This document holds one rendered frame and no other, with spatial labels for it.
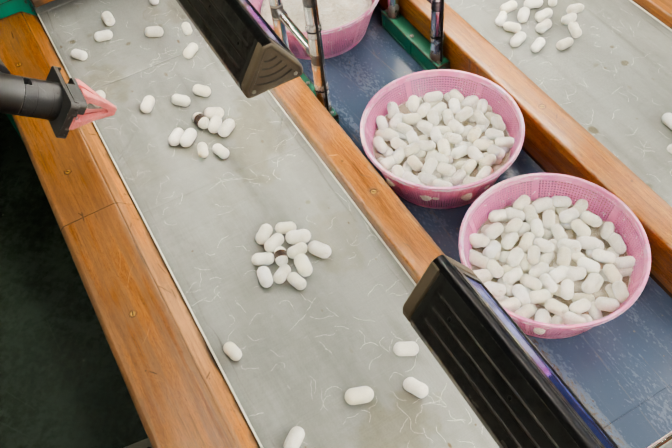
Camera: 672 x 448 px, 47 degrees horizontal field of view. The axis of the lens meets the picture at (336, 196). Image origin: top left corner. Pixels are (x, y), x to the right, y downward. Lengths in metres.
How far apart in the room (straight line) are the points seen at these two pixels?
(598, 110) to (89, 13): 1.01
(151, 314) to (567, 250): 0.60
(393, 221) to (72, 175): 0.54
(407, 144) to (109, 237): 0.51
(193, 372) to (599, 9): 0.99
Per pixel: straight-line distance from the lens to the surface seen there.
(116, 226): 1.25
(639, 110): 1.39
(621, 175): 1.25
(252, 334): 1.11
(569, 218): 1.22
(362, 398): 1.03
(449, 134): 1.30
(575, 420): 0.65
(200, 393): 1.06
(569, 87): 1.40
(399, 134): 1.32
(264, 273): 1.14
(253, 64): 0.94
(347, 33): 1.50
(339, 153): 1.25
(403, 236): 1.15
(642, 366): 1.19
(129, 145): 1.39
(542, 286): 1.16
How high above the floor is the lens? 1.70
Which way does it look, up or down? 52 degrees down
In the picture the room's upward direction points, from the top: 8 degrees counter-clockwise
